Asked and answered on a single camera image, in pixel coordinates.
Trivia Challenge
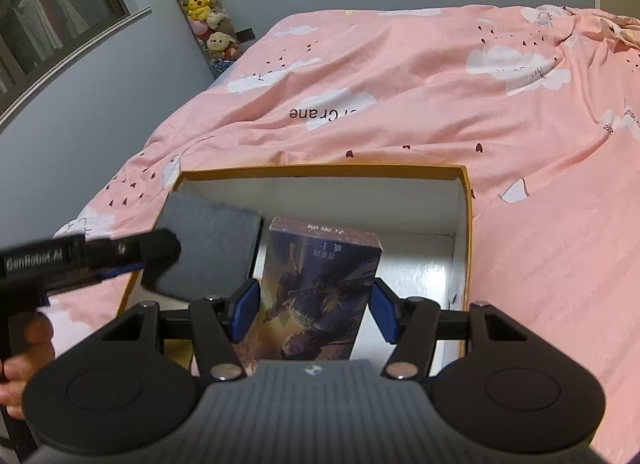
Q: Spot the grey box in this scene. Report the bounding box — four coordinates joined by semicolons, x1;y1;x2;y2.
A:
140;192;265;303

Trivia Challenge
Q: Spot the illustrated dark box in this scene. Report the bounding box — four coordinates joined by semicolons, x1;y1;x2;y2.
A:
252;216;384;363

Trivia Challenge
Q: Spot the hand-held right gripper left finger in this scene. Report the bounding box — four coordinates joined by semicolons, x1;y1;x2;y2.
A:
102;278;261;382

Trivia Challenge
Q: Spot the person's left hand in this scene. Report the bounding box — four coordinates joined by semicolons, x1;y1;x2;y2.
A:
0;316;56;420

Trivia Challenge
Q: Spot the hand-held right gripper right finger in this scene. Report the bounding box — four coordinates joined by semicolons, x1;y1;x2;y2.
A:
372;277;529;381

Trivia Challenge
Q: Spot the pink printed blanket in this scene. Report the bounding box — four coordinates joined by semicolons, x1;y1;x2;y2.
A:
37;4;640;457

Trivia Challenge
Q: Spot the orange cardboard box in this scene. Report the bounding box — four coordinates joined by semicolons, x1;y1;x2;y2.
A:
117;163;474;376

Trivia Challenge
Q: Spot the dark framed window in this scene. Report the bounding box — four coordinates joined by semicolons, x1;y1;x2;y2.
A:
0;0;153;136

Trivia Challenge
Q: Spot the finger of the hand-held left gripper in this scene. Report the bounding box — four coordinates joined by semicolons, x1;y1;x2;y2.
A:
82;228;182;268
47;264;148;298

